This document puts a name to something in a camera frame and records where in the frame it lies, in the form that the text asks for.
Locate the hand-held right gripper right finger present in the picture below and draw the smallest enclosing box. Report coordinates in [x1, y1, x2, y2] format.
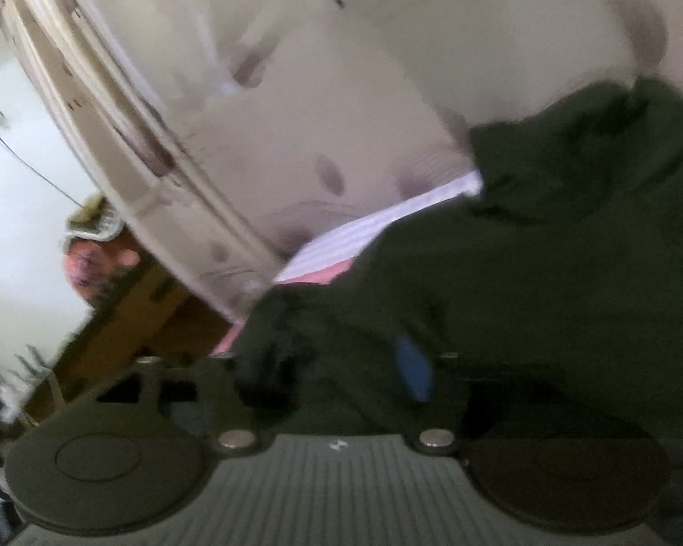
[394, 334, 550, 457]

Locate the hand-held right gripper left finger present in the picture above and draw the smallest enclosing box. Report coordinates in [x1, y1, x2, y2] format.
[98, 354, 258, 455]

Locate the dark green garment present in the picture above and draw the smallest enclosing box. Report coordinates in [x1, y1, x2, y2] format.
[233, 76, 683, 445]

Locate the brown wooden furniture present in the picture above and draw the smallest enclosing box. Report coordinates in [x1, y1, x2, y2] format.
[23, 227, 234, 427]

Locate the pink striped sheet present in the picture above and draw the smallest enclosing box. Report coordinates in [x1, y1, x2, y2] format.
[208, 173, 486, 358]

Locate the person's head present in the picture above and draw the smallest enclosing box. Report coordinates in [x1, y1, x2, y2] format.
[61, 193, 143, 311]

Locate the thin black cable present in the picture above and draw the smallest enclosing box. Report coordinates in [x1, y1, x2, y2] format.
[0, 91, 95, 208]

